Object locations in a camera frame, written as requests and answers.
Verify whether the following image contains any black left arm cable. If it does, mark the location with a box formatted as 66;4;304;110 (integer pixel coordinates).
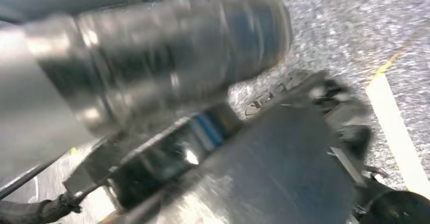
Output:
0;133;115;201

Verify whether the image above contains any yellow floor tape outline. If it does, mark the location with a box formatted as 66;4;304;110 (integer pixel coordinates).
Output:
365;24;430;200

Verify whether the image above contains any black braided cable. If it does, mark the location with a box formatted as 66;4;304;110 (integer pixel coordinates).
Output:
0;191;83;224

